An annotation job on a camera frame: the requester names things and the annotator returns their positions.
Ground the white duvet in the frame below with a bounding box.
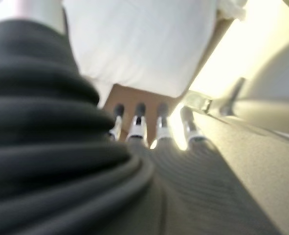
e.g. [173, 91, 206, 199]
[62, 0, 220, 98]

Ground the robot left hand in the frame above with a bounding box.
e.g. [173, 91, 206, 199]
[0, 0, 282, 235]

